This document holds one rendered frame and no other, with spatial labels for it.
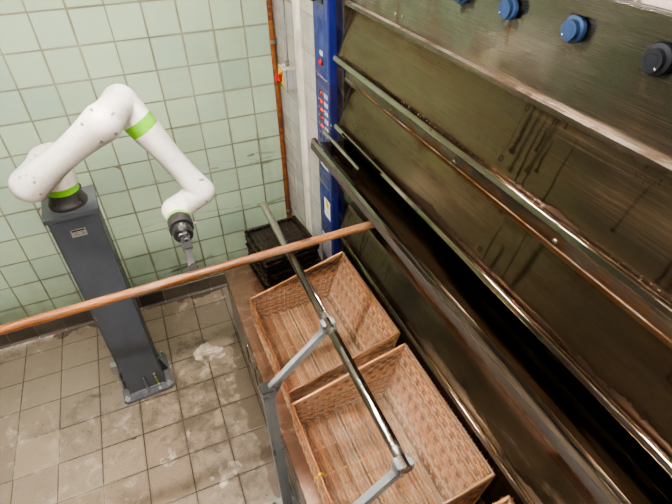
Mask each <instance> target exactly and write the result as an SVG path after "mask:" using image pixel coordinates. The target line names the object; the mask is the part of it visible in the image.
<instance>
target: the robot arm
mask: <svg viewBox="0 0 672 504"><path fill-rule="evenodd" d="M123 130H124V131H125V132H126V133H127V134H128V135H129V136H130V137H132V138H133V139H132V140H133V141H135V142H136V143H137V144H138V145H140V146H141V147H142V148H143V149H144V150H145V151H147V152H148V153H149V154H150V155H151V156H152V157H153V158H154V159H155V160H156V161H157V162H158V163H159V164H160V165H161V166H162V167H163V168H164V169H165V170H166V171H167V172H168V173H169V174H170V175H171V176H172V177H173V178H174V180H175V181H176V182H177V183H178V184H179V185H180V186H181V187H182V190H181V191H179V192H178V193H176V194H175V195H173V196H172V197H170V198H168V199H167V200H165V202H164V203H163V205H162V209H161V211H162V215H163V217H164V218H165V220H166V221H167V225H168V228H167V229H166V230H169V232H170V234H171V235H172V236H173V237H174V239H175V240H176V241H177V242H179V243H180V244H181V246H182V248H183V252H184V253H185V255H186V258H187V262H188V265H189V266H188V267H189V271H194V270H197V269H198V266H197V265H196V264H195V261H194V257H193V254H192V250H193V249H192V248H193V246H192V242H191V239H192V238H193V235H194V232H193V231H194V225H195V224H197V221H196V222H193V221H192V219H191V215H192V214H193V213H195V212H196V211H197V210H198V209H200V208H201V207H203V206H204V205H206V204H208V203H209V202H211V201H212V200H213V198H214V196H215V187H214V185H213V183H212V182H211V181H210V180H209V179H208V178H206V177H205V176H204V175H203V174H202V173H201V172H200V171H199V170H198V169H197V168H196V167H195V166H194V165H193V164H192V163H191V162H190V161H189V159H188V158H187V157H186V156H185V155H184V154H183V153H182V151H181V150H180V149H179V148H178V147H177V145H176V144H175V143H174V141H173V140H172V139H171V137H170V136H169V135H168V133H167V132H166V130H165V129H164V128H163V126H162V125H161V123H160V121H159V120H158V119H156V118H155V116H154V115H153V114H152V112H151V111H150V110H149V109H148V107H147V106H146V105H145V104H144V103H143V101H142V100H141V99H140V98H139V97H138V95H137V94H136V93H135V92H134V91H133V90H132V89H131V88H129V87H128V86H126V85H122V84H114V85H111V86H109V87H107V88H106V89H105V90H104V92H103V93H102V95H101V96H100V98H99V99H98V100H97V101H96V102H95V103H93V104H91V105H89V106H88V107H87V108H86V109H85V110H84V111H83V112H82V114H81V115H80V116H79V117H78V119H77V120H76V121H75V122H74V123H73V124H72V126H71V127H70V128H69V129H68V130H67V131H66V132H65V133H64V134H63V135H62V136H61V137H60V138H59V139H58V140H57V141H56V142H54V143H45V144H41V145H38V146H36V147H34V148H33V149H32V150H31V151H30V152H29V153H28V155H27V157H26V159H25V161H24V162H23V163H22V164H21V165H20V166H19V167H18V168H17V169H16V170H14V171H13V172H12V174H11V175H10V177H9V180H8V187H9V190H10V192H11V193H12V195H13V196H14V197H15V198H17V199H18V200H20V201H23V202H26V203H36V202H40V201H42V200H44V199H45V198H46V197H47V196H48V207H49V208H50V210H51V211H53V212H58V213H63V212H70V211H73V210H76V209H78V208H80V207H82V206H83V205H85V204H86V203H87V201H88V195H87V193H86V192H84V191H83V190H82V187H81V184H80V183H79V181H78V177H77V175H76V173H75V170H74V168H75V167H76V166H77V165H78V164H79V163H81V162H82V161H83V160H84V159H86V158H87V157H88V156H90V155H91V154H93V153H94V152H96V151H97V150H99V149H100V148H102V147H103V146H105V145H107V144H108V143H110V142H112V141H113V140H115V139H117V138H118V137H119V136H120V134H121V133H122V131H123Z"/></svg>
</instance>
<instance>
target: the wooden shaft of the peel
mask: <svg viewBox="0 0 672 504"><path fill-rule="evenodd" d="M372 228H375V227H374V226H373V224H372V223H371V222H370V221H367V222H364V223H360V224H357V225H353V226H350V227H346V228H343V229H339V230H336V231H332V232H328V233H325V234H321V235H318V236H314V237H311V238H307V239H304V240H300V241H297V242H293V243H289V244H286V245H282V246H279V247H275V248H272V249H268V250H265V251H261V252H258V253H254V254H251V255H247V256H243V257H240V258H236V259H233V260H229V261H226V262H222V263H219V264H215V265H212V266H208V267H205V268H201V269H197V270H194V271H190V272H187V273H183V274H180V275H176V276H173V277H169V278H166V279H162V280H158V281H155V282H151V283H148V284H144V285H141V286H137V287H134V288H130V289H127V290H123V291H120V292H116V293H112V294H109V295H105V296H102V297H98V298H95V299H91V300H88V301H84V302H81V303H77V304H74V305H70V306H66V307H63V308H59V309H56V310H52V311H49V312H45V313H42V314H38V315H35V316H31V317H27V318H24V319H20V320H17V321H13V322H10V323H6V324H3V325H0V335H4V334H7V333H11V332H14V331H18V330H21V329H24V328H28V327H31V326H35V325H38V324H42V323H45V322H49V321H52V320H56V319H59V318H63V317H66V316H70V315H73V314H77V313H80V312H83V311H87V310H90V309H94V308H97V307H101V306H104V305H108V304H111V303H115V302H118V301H122V300H125V299H129V298H132V297H136V296H139V295H142V294H146V293H149V292H153V291H156V290H160V289H163V288H167V287H170V286H174V285H177V284H181V283H184V282H188V281H191V280H195V279H198V278H201V277H205V276H208V275H212V274H215V273H219V272H222V271H226V270H229V269H233V268H236V267H240V266H243V265H247V264H250V263H254V262H257V261H260V260H264V259H267V258H271V257H274V256H278V255H281V254H285V253H288V252H292V251H295V250H299V249H302V248H306V247H309V246H313V245H316V244H319V243H323V242H326V241H330V240H333V239H337V238H340V237H344V236H347V235H351V234H354V233H358V232H361V231H365V230H368V229H372Z"/></svg>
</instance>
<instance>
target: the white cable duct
mask: <svg viewBox="0 0 672 504"><path fill-rule="evenodd" d="M292 9H293V25H294V41H295V56H296V72H297V87H298V103H299V118H300V134H301V150H302V165H303V181H304V196H305V212H306V228H307V230H308V231H309V233H310V234H311V235H312V223H311V205H310V187H309V169H308V151H307V133H306V115H305V97H304V79H303V61H302V43H301V24H300V6H299V0H292Z"/></svg>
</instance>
